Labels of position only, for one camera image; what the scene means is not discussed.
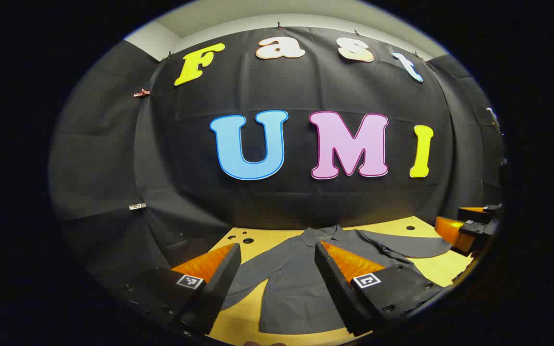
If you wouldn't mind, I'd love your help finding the grey collared shirt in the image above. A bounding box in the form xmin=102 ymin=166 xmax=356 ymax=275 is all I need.
xmin=219 ymin=224 xmax=453 ymax=335

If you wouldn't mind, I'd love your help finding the black backdrop cloth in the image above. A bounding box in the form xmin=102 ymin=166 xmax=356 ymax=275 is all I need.
xmin=49 ymin=26 xmax=506 ymax=308

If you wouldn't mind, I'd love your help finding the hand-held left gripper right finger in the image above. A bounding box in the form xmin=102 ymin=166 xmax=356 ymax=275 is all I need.
xmin=314 ymin=241 xmax=447 ymax=337

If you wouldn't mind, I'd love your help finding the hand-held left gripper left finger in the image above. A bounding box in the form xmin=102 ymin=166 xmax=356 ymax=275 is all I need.
xmin=109 ymin=243 xmax=242 ymax=337

